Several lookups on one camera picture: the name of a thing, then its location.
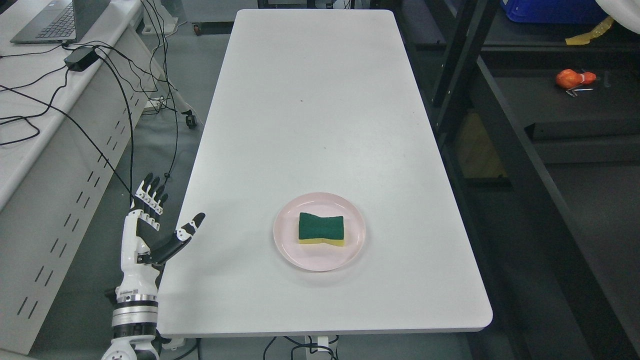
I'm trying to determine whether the orange plastic toy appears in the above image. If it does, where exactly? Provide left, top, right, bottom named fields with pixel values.
left=555, top=69, right=597, bottom=91

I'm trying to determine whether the white side desk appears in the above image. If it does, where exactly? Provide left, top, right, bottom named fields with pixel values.
left=0, top=0, right=162, bottom=356

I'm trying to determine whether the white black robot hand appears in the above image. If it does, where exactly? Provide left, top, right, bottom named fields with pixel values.
left=115, top=172, right=206, bottom=303

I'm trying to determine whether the grey laptop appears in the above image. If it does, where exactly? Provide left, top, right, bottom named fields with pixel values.
left=10, top=0, right=110, bottom=44

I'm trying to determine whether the black cable on desk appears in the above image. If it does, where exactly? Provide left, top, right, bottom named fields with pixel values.
left=0, top=42, right=101, bottom=147

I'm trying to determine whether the yellow tape strip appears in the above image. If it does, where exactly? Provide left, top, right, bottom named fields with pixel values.
left=565, top=16, right=615, bottom=46

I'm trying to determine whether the black hanging cable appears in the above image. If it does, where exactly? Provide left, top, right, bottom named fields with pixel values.
left=92, top=0, right=182, bottom=206

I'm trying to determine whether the black power adapter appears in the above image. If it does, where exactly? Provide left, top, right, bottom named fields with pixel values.
left=63, top=46, right=99, bottom=72

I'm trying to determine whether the white rectangular table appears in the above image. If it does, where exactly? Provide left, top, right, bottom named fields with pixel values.
left=158, top=9, right=494, bottom=338

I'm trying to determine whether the pink round plate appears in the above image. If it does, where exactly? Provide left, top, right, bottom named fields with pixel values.
left=272, top=192, right=367, bottom=272

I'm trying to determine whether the green yellow sponge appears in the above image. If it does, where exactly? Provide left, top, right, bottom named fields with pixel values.
left=298, top=212, right=345, bottom=247

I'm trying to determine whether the black cable under table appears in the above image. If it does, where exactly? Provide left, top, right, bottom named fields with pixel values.
left=262, top=335, right=341, bottom=360

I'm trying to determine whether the blue plastic bin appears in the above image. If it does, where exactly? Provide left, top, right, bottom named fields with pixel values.
left=500, top=0, right=608, bottom=25

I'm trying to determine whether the black metal shelf rack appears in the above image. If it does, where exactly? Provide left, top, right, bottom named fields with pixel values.
left=389, top=0, right=639, bottom=360

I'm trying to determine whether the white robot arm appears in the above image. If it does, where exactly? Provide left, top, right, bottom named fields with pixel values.
left=102, top=294, right=160, bottom=360

